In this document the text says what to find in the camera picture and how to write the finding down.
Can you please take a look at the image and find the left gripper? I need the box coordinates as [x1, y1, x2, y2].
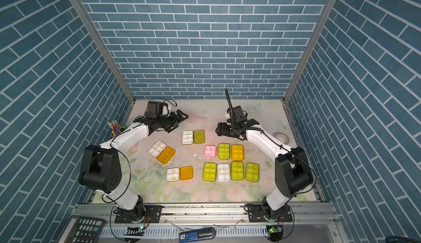
[156, 110, 189, 132]

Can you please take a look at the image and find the orange pillbox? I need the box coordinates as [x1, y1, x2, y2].
[166, 166, 194, 183]
[231, 144, 244, 161]
[148, 141, 175, 165]

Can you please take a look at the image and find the pink pillbox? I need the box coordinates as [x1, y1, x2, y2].
[204, 145, 217, 158]

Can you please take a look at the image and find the clear pillbox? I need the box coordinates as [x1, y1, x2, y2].
[217, 164, 231, 183]

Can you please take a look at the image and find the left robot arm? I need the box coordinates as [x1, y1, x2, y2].
[78, 110, 189, 223]

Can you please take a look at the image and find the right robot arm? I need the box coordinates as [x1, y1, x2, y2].
[216, 106, 316, 220]

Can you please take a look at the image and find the clear tape roll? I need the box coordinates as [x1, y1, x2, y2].
[273, 132, 290, 145]

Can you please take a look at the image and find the pink pen cup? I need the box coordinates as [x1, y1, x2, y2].
[113, 135, 121, 142]

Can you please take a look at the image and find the coloured pens bundle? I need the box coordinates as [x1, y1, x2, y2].
[107, 120, 130, 140]

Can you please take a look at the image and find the blue black usb device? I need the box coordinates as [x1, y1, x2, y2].
[178, 228, 216, 243]

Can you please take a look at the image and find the right circuit board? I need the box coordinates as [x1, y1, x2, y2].
[266, 225, 284, 243]

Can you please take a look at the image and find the circuit board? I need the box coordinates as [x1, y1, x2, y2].
[266, 225, 284, 243]
[123, 226, 145, 239]

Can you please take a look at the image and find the left circuit board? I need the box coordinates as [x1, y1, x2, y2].
[123, 226, 145, 239]

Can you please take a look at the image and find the black calculator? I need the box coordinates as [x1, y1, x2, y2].
[55, 216, 105, 243]

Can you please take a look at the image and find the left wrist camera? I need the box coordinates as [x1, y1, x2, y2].
[145, 100, 169, 120]

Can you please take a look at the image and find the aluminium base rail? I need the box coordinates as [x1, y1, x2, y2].
[70, 201, 339, 225]

